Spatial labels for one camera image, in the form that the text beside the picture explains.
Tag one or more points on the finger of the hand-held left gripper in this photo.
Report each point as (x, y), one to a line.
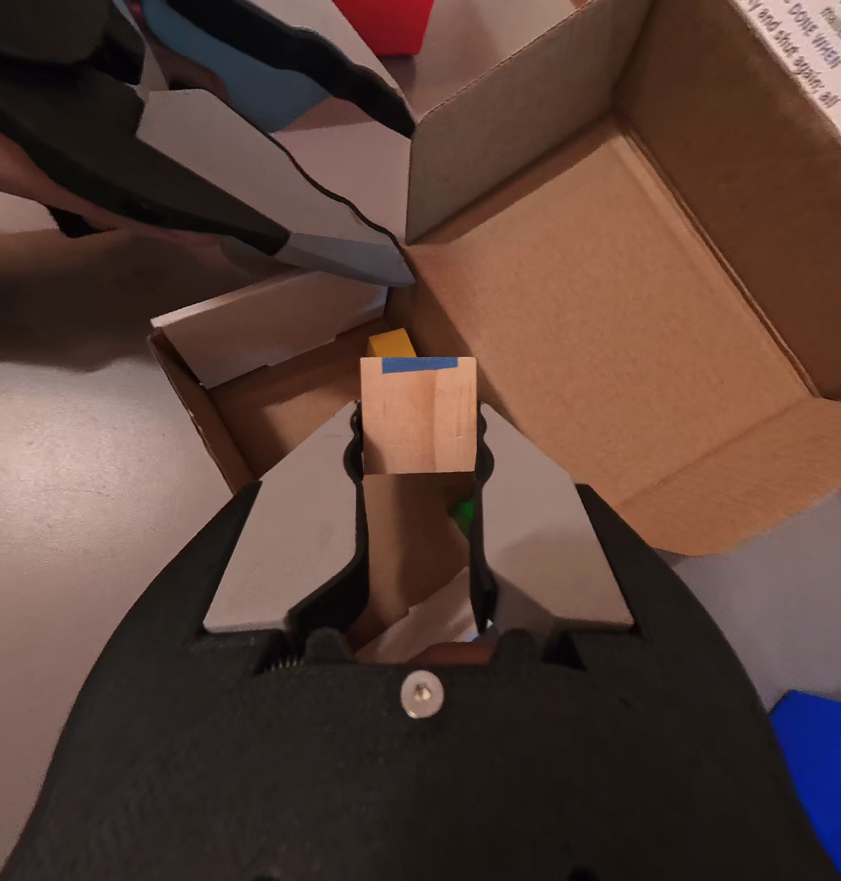
(221, 151)
(269, 76)

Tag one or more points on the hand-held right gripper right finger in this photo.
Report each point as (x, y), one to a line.
(551, 550)

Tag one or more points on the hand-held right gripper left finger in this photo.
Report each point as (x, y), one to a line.
(282, 550)

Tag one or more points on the green wooden cube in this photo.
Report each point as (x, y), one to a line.
(463, 516)

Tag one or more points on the red plastic bin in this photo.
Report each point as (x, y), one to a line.
(386, 24)

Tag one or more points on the large wooden cube blue face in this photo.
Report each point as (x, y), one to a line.
(417, 420)

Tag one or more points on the yellow wooden cube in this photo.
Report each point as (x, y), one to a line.
(391, 344)

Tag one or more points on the white cardboard mailer box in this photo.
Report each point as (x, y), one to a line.
(599, 310)

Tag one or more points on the blue plastic bin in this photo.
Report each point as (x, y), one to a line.
(826, 771)

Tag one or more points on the person's left hand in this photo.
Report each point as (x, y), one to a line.
(7, 168)

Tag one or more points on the printed instruction sheet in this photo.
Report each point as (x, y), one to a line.
(812, 55)

